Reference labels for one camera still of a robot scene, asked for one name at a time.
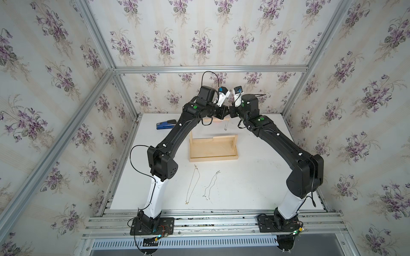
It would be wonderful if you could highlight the wooden jewelry display stand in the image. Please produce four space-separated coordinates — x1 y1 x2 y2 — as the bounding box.
189 129 239 162

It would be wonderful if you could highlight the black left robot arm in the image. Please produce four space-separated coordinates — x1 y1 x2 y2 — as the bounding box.
130 86 230 235

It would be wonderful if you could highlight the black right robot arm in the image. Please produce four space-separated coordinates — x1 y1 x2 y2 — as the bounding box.
230 93 324 236

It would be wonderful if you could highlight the blue black stapler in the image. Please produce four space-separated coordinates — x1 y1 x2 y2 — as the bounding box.
156 119 177 130

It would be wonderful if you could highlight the long gold necklace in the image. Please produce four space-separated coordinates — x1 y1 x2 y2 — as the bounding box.
185 164 201 205

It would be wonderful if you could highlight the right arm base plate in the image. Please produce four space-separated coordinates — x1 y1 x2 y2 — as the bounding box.
257 214 303 235

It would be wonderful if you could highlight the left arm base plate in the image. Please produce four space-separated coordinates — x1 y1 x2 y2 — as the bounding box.
129 217 175 236

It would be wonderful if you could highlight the aluminium mounting rail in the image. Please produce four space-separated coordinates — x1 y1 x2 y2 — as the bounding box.
75 210 359 256

